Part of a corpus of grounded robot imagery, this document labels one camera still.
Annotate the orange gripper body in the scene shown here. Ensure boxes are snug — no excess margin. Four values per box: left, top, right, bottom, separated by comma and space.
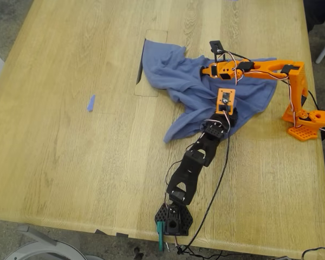
205, 61, 246, 82

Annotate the short blue tape strip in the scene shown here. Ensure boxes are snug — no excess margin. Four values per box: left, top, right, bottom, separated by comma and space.
86, 94, 96, 112

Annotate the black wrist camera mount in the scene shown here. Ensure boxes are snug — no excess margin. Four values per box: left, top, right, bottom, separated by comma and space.
209, 40, 226, 62

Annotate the black loose cable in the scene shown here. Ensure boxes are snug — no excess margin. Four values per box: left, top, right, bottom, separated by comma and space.
300, 238, 325, 260

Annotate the green table clamp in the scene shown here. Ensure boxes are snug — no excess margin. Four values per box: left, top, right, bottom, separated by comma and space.
156, 221, 166, 252

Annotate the blue printed T-shirt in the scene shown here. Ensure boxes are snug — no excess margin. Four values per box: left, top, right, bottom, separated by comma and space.
142, 39, 277, 144

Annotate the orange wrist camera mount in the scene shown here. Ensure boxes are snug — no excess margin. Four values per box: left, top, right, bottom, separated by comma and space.
215, 88, 237, 114

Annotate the grey office chair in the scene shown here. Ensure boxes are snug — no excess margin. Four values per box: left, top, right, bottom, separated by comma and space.
4, 224, 103, 260

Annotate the dark bulky object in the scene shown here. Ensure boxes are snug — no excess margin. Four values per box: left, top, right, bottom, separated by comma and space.
303, 0, 325, 32

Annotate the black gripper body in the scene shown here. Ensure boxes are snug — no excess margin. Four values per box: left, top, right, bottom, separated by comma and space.
205, 107, 239, 137

